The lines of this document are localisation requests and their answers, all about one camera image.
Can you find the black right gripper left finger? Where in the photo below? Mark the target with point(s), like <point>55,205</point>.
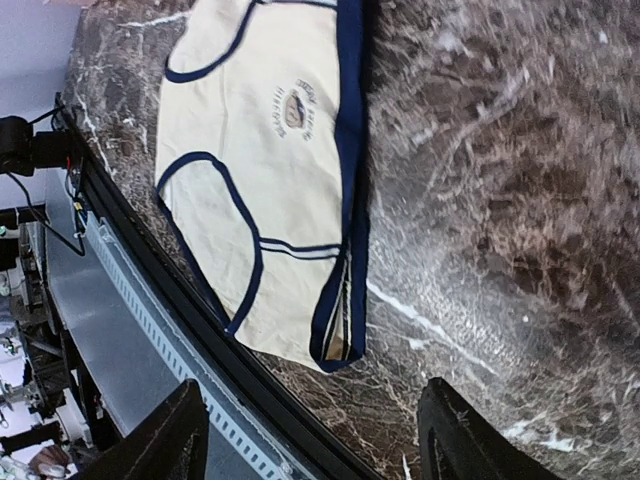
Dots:
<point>171,443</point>

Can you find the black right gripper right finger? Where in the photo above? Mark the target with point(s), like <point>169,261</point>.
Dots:
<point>456,442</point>

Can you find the grey slotted cable duct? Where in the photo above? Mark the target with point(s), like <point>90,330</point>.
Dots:
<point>230,426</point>

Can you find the cream underwear with navy trim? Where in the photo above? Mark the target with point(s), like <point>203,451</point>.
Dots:
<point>260,171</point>

